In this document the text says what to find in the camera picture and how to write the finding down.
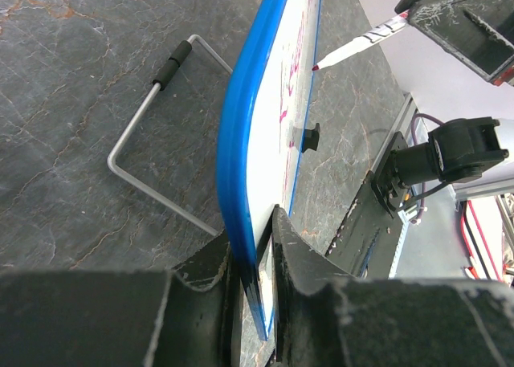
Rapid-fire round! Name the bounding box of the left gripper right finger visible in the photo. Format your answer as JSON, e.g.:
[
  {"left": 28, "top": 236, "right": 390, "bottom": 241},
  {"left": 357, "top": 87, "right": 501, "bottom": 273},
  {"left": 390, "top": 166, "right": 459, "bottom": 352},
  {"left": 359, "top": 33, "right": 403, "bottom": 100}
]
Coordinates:
[{"left": 271, "top": 206, "right": 513, "bottom": 366}]

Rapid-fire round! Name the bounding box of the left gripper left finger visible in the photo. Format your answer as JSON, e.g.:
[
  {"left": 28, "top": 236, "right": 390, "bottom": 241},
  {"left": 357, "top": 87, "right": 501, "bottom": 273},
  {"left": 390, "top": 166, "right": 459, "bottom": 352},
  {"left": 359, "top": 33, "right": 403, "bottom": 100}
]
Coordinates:
[{"left": 1, "top": 234, "right": 243, "bottom": 366}]

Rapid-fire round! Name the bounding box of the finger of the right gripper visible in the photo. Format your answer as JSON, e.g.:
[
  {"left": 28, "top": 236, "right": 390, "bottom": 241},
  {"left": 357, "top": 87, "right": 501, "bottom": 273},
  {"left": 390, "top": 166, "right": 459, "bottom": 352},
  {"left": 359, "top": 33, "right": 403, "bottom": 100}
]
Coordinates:
[{"left": 394, "top": 0, "right": 513, "bottom": 86}]

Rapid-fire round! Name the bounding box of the white marker pen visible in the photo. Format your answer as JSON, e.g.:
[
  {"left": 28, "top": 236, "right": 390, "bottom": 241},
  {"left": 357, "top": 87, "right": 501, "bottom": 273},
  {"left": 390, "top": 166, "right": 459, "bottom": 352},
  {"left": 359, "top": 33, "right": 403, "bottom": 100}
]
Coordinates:
[{"left": 312, "top": 10, "right": 408, "bottom": 71}]

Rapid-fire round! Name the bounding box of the blue framed whiteboard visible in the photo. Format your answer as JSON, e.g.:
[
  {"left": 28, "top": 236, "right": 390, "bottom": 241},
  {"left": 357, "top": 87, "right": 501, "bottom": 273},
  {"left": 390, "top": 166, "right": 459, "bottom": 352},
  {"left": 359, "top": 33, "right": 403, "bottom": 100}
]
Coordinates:
[{"left": 216, "top": 0, "right": 321, "bottom": 340}]

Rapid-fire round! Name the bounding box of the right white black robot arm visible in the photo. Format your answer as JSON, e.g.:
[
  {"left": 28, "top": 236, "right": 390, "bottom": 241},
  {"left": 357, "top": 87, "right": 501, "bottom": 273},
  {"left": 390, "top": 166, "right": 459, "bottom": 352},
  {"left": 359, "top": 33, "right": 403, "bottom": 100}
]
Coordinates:
[{"left": 371, "top": 0, "right": 513, "bottom": 216}]

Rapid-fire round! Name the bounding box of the black whiteboard pen clip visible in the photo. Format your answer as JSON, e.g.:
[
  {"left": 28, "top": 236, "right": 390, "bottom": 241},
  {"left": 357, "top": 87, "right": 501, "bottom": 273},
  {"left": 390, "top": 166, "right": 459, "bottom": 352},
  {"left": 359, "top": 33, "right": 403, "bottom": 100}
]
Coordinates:
[{"left": 301, "top": 123, "right": 320, "bottom": 153}]

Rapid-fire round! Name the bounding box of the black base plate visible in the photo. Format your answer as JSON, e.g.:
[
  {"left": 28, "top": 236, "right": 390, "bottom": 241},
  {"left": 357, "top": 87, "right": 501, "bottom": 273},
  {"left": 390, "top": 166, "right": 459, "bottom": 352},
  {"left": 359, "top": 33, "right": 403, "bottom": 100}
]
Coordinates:
[{"left": 325, "top": 170, "right": 403, "bottom": 279}]

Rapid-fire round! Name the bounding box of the metal wire whiteboard stand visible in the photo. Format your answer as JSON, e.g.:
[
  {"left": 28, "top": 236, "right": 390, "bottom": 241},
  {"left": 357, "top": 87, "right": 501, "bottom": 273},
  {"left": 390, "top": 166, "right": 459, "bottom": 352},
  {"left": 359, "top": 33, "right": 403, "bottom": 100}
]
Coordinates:
[{"left": 107, "top": 34, "right": 232, "bottom": 236}]

